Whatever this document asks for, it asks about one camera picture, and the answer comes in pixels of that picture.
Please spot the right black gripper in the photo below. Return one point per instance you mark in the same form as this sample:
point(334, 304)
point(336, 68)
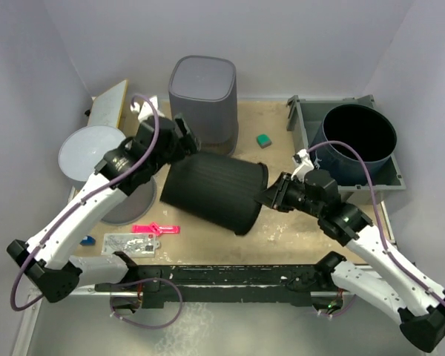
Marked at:
point(273, 196)

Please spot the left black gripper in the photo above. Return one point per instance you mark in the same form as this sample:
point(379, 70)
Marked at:
point(190, 145)

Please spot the large black round bucket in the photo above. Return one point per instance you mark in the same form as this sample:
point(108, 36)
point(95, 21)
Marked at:
point(218, 189)

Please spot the dark grey mesh basket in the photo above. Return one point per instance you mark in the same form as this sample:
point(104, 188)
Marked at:
point(203, 89)

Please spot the light grey round bin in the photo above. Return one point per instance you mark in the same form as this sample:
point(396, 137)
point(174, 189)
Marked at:
point(79, 155)

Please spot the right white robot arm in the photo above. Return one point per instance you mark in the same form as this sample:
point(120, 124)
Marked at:
point(415, 302)

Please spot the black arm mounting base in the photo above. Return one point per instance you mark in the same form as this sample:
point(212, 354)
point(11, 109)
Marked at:
point(292, 284)

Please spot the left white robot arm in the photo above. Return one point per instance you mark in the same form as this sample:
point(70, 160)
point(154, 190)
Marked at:
point(114, 179)

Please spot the small green block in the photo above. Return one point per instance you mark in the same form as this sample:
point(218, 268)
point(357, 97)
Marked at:
point(263, 140)

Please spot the grey rectangular plastic crate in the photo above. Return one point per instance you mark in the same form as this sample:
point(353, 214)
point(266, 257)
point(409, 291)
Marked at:
point(305, 118)

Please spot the pink plastic clip tool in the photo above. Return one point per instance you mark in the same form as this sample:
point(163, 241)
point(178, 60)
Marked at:
point(156, 229)

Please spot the small whiteboard yellow edge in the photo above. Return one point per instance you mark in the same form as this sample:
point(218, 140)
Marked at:
point(107, 107)

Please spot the dark blue round bin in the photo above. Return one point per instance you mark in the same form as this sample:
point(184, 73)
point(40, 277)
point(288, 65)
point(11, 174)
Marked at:
point(353, 134)

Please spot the white printed card package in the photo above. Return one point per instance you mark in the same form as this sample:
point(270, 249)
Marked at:
point(134, 245)

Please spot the small blue eraser block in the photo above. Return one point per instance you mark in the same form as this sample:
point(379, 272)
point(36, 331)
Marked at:
point(88, 241)

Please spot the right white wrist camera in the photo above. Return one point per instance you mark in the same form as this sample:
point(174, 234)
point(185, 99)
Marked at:
point(302, 165)

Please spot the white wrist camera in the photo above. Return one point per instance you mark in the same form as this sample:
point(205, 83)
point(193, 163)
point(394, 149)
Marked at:
point(143, 110)
point(302, 165)

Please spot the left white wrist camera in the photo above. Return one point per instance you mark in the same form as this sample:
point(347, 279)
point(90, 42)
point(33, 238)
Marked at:
point(143, 110)

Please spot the aluminium table frame rail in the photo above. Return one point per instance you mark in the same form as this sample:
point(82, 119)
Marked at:
point(33, 326)

